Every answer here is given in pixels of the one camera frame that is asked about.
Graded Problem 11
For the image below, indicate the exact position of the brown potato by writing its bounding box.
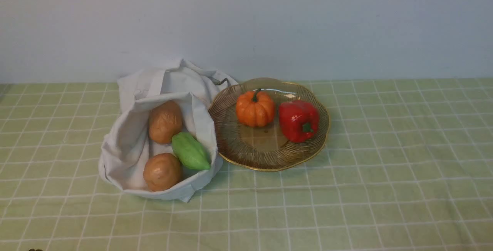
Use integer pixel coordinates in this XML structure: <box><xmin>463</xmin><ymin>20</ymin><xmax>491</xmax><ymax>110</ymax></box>
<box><xmin>143</xmin><ymin>153</ymin><xmax>183</xmax><ymax>192</ymax></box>
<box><xmin>148</xmin><ymin>100</ymin><xmax>183</xmax><ymax>144</ymax></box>

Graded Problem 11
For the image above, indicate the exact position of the white cloth bag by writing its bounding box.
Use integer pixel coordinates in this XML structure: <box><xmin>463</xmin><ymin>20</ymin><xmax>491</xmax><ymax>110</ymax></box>
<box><xmin>98</xmin><ymin>59</ymin><xmax>238</xmax><ymax>202</ymax></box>

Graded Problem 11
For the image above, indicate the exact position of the small orange pumpkin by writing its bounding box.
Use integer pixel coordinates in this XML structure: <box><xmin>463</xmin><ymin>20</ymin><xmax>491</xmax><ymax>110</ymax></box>
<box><xmin>235</xmin><ymin>88</ymin><xmax>276</xmax><ymax>127</ymax></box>

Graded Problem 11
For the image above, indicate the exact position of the red bell pepper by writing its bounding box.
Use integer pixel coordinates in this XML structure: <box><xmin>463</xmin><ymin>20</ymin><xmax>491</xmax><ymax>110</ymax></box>
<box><xmin>278</xmin><ymin>100</ymin><xmax>319</xmax><ymax>143</ymax></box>

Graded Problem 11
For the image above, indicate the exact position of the green chayote vegetable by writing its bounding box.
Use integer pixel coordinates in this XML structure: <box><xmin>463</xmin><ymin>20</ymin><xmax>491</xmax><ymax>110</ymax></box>
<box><xmin>171</xmin><ymin>132</ymin><xmax>211</xmax><ymax>171</ymax></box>

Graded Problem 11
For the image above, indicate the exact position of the green checkered tablecloth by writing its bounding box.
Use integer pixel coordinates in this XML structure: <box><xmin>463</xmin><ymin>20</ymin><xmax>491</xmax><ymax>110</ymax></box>
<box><xmin>0</xmin><ymin>78</ymin><xmax>493</xmax><ymax>251</ymax></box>

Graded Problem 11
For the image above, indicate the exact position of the gold wire glass plate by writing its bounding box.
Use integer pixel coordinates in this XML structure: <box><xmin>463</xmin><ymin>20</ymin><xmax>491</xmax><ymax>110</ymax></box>
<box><xmin>208</xmin><ymin>77</ymin><xmax>331</xmax><ymax>172</ymax></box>

